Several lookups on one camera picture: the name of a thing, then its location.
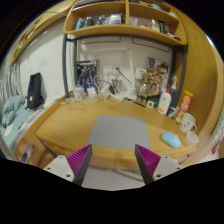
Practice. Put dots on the teal blanket on bed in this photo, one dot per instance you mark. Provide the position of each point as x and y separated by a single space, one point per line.
10 108

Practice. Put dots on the red yellow snack can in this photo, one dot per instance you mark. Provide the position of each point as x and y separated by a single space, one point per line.
184 106

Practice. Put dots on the light blue computer mouse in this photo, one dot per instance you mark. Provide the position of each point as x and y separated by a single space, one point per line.
171 139

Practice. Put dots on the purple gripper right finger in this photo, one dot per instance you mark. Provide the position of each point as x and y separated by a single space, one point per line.
147 162

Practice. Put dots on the clear plastic cup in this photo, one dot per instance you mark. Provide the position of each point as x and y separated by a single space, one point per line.
191 138

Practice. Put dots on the clear glass jar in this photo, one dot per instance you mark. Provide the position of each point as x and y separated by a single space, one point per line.
79 92

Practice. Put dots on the white power adapter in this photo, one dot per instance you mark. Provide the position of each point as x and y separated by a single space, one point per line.
91 92

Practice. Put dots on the blue robot model box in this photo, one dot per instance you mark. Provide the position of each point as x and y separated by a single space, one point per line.
87 72

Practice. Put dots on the gold robot figurine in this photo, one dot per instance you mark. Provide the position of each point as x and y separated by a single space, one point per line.
149 87

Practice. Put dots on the white lotion bottle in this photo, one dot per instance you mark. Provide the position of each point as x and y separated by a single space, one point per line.
164 102

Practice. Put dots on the dark blue spray bottle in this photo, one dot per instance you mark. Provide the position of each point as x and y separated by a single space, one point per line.
173 91

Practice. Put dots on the wooden wall shelf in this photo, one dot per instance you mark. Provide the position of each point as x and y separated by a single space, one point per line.
151 19

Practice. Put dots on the small white cube clock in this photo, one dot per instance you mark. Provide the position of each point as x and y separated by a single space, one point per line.
150 104

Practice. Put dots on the white mug with print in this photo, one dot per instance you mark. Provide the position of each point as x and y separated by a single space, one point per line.
188 123

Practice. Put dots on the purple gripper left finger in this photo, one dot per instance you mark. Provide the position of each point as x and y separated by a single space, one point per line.
79 162

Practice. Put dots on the grey mouse pad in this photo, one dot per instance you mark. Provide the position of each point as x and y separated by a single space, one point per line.
119 132

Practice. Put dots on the dark blue backpack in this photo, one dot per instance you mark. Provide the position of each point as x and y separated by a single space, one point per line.
34 97

